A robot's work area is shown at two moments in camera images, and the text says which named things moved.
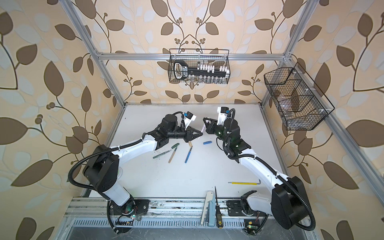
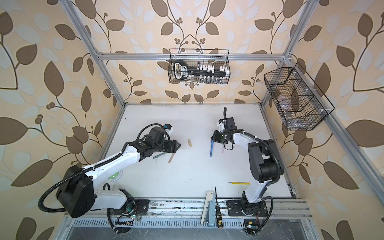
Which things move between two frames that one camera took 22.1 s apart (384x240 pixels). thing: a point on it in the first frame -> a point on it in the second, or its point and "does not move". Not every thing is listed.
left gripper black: [188, 133] -> [173, 146]
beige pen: [172, 155] does not move
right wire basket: [302, 105] does not move
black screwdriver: [219, 216] does not move
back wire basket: [199, 66] does not move
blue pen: [188, 155] -> [212, 145]
